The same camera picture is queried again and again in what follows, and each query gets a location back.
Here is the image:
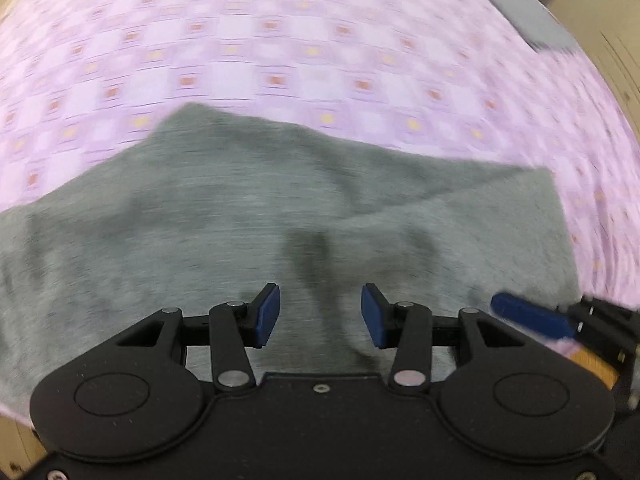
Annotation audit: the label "folded grey cloth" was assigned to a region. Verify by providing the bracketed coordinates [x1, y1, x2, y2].
[488, 0, 579, 53]

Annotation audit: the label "cream wardrobe door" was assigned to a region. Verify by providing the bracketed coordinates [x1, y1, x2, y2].
[548, 0, 639, 132]

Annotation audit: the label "grey speckled pants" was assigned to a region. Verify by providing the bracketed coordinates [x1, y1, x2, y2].
[1, 104, 579, 417]

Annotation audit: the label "pink checkered bed sheet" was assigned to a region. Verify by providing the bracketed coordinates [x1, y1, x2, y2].
[0, 0, 640, 430]

